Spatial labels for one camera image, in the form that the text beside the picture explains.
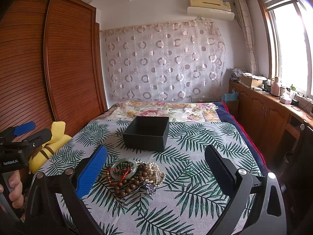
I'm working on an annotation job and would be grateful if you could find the green jade bangle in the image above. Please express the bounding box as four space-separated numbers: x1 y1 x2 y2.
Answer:
109 158 137 180

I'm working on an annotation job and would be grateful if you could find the brown wooden bead bracelet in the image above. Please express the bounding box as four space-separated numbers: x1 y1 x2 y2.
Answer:
113 163 156 197

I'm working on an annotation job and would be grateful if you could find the red cord bracelet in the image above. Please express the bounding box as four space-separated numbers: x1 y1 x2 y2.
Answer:
105 167 132 187

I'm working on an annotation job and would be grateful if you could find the black open jewelry box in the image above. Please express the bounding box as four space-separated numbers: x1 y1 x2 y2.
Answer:
122 116 170 152

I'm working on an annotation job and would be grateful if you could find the person's left hand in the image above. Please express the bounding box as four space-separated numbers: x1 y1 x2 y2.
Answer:
7 170 24 209

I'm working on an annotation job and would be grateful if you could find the yellow plush toy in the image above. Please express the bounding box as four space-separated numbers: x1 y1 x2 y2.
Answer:
29 121 71 174

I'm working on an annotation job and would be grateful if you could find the palm leaf bed sheet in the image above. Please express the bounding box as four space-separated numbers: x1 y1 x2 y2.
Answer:
40 119 265 234

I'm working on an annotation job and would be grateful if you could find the brown wooden wardrobe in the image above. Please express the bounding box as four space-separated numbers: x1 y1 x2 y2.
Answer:
1 0 107 136

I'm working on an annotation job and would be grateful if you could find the wooden side cabinet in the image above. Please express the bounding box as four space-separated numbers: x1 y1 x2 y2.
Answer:
229 81 312 166

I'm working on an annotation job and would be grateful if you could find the blue bag by bed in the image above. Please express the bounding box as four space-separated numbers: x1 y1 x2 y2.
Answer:
222 89 239 103

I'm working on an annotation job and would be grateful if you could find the floral quilt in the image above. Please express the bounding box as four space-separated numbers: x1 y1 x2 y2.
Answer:
96 100 229 122

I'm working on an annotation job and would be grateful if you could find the cardboard box on cabinet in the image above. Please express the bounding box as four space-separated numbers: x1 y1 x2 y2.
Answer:
240 74 267 88

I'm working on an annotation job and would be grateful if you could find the pink thermos jug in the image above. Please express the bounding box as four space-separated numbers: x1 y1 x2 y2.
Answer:
271 76 280 97

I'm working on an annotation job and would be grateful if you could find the circle pattern sheer curtain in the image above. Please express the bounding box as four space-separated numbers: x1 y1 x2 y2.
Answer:
104 20 226 102

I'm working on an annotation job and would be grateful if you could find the white air conditioner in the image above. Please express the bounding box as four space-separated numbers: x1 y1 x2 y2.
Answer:
187 0 235 21

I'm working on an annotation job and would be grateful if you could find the patterned window curtain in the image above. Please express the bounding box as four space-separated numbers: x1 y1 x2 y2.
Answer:
235 0 258 75

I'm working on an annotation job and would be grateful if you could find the white pearl necklace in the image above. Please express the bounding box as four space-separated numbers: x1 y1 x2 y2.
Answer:
139 161 166 187

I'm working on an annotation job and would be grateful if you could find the window with white frame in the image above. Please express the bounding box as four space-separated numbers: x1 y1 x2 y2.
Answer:
257 0 312 98

